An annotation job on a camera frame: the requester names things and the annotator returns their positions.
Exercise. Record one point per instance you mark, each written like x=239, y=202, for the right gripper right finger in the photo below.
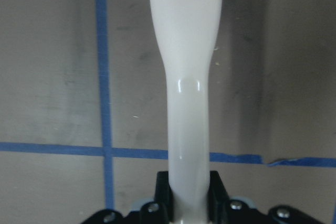
x=225, y=209

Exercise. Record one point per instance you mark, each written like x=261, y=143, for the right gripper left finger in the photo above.
x=157, y=210

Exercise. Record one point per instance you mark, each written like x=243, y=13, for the beige hand brush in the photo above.
x=186, y=33

